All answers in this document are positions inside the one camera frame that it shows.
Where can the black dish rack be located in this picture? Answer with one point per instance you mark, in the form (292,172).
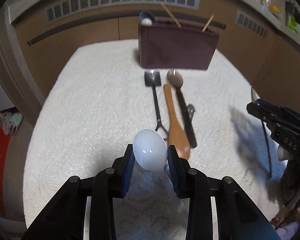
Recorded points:
(293,10)

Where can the dark brown utensil holder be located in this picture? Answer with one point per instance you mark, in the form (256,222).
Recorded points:
(175,47)

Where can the short grey vent grille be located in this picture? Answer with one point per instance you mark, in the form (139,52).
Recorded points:
(251,23)

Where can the wooden spoon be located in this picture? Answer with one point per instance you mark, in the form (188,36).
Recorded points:
(175,127)

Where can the wooden chopstick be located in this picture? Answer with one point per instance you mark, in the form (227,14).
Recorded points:
(208,23)
(171,15)

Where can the wooden kitchen cabinet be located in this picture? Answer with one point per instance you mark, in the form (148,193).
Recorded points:
(90,35)

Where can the person's leg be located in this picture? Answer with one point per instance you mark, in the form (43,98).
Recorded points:
(290,230)

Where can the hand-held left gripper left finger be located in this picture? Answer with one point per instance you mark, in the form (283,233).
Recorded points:
(128,170)

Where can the red mat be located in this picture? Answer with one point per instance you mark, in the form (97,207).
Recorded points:
(0,170)

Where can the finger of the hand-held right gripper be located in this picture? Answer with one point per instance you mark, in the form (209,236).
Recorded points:
(265,103)
(260,111)

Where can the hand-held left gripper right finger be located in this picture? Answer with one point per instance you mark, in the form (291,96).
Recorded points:
(173,170)

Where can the patterned floor cloth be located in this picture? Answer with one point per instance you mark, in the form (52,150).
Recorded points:
(12,121)

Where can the long grey vent grille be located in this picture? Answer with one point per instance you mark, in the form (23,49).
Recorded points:
(120,0)

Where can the black slotted spatula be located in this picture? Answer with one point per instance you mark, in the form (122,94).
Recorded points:
(152,78)

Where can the white lace tablecloth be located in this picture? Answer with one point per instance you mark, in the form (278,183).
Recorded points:
(90,120)

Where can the small dark metal utensil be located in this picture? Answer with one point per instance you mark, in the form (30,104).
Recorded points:
(191,110)

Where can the jar with yellow lid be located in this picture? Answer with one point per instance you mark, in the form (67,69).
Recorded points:
(275,8)

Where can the white plastic spoon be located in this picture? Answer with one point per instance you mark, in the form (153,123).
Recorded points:
(150,147)

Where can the green and white packets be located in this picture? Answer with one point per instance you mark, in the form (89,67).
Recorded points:
(293,23)

